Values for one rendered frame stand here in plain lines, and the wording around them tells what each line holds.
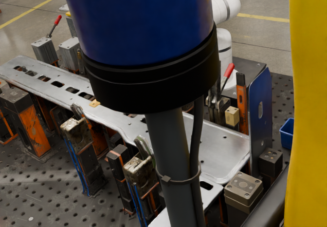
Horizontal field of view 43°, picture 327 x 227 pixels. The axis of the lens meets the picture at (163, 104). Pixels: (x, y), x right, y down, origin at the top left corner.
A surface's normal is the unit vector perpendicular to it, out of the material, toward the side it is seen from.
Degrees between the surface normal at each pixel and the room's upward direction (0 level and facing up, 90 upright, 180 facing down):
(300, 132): 89
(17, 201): 0
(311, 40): 92
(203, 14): 90
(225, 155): 0
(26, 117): 90
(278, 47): 0
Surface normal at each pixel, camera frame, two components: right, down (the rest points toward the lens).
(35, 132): 0.76, 0.28
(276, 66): -0.16, -0.80
